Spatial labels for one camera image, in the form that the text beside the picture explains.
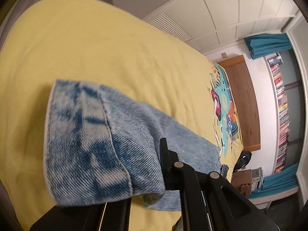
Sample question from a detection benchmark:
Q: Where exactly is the yellow dinosaur bedspread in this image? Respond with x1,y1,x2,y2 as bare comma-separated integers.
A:
0,0,244,231

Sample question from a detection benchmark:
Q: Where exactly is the wooden nightstand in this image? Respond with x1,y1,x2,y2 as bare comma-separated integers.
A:
231,169,252,198

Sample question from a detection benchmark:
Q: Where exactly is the wooden headboard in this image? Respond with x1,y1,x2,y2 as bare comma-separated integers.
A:
218,55,260,152

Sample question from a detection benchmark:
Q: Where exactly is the black backpack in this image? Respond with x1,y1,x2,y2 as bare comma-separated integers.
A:
233,151,252,172

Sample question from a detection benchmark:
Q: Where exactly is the row of books on shelf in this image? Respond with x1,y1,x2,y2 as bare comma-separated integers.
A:
266,52,290,174

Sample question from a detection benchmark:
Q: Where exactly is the blue denim jacket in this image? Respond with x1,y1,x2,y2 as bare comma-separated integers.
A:
43,80,221,211

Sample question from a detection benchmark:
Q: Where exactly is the teal curtain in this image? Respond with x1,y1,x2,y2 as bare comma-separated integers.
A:
244,33,292,59

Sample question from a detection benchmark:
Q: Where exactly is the white printer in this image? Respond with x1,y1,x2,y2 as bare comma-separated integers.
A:
252,167,264,192

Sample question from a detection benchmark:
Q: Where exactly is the white wardrobe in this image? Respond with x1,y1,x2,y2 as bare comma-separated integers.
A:
144,0,299,52

